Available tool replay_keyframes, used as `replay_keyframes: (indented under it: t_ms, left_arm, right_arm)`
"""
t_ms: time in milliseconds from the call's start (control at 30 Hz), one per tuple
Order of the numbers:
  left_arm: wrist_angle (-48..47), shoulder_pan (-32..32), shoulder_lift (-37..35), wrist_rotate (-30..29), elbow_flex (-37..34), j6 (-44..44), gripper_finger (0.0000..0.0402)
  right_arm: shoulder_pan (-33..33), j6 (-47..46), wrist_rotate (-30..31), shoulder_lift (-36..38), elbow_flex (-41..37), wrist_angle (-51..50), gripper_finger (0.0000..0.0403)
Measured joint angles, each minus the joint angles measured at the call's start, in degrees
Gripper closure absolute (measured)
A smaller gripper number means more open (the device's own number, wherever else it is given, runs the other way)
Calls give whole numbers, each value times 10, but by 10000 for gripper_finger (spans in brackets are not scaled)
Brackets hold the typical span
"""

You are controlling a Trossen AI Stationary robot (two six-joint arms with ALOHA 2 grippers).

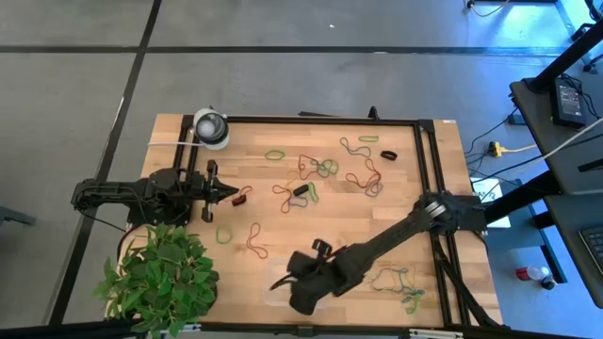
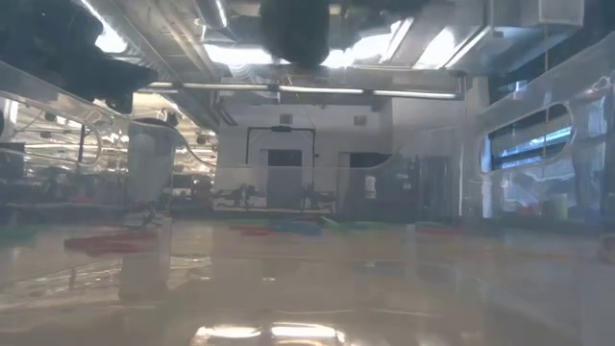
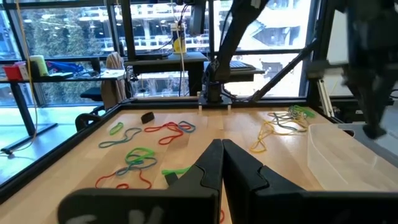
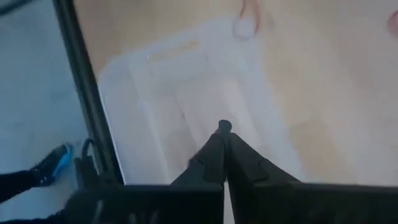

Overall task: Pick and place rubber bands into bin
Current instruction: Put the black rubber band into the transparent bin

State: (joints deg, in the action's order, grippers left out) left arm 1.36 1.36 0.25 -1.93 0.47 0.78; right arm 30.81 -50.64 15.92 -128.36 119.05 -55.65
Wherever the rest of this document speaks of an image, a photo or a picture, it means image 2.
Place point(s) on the grey wall vent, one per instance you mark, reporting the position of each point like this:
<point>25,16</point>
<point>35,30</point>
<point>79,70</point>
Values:
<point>360,120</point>
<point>286,118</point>

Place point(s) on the clear plastic bin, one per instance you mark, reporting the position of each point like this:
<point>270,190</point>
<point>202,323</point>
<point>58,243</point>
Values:
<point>528,86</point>

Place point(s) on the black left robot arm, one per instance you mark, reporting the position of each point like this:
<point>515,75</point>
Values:
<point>38,33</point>

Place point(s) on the grey door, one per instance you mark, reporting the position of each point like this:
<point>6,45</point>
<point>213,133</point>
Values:
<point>283,190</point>

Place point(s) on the red rubber band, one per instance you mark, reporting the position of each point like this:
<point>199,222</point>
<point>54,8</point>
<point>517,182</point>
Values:
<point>254,232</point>
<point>110,247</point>

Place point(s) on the background robot workstation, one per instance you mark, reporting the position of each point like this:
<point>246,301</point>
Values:
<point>281,129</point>

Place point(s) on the silver ventilation duct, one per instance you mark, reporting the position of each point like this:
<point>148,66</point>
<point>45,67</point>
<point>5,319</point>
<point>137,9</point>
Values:
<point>519,48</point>

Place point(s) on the yellow-green container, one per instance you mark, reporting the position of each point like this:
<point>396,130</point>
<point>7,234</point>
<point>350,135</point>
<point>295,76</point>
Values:
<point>556,207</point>

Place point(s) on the white wall dispenser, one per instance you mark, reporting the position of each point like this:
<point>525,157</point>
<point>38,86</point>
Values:
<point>370,187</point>

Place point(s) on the long ceiling light tube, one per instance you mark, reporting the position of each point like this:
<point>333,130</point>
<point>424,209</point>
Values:
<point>317,90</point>

